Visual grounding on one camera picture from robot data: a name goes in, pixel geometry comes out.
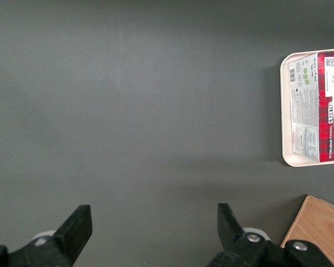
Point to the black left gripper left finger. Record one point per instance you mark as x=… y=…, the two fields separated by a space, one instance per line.
x=72 y=233

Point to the cream rectangular tray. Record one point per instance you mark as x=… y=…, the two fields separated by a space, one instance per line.
x=284 y=116

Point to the red cookie box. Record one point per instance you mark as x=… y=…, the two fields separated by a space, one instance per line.
x=317 y=111

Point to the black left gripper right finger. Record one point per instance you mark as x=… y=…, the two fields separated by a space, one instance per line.
x=233 y=233

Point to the wooden drawer cabinet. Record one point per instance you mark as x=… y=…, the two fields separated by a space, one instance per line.
x=320 y=225

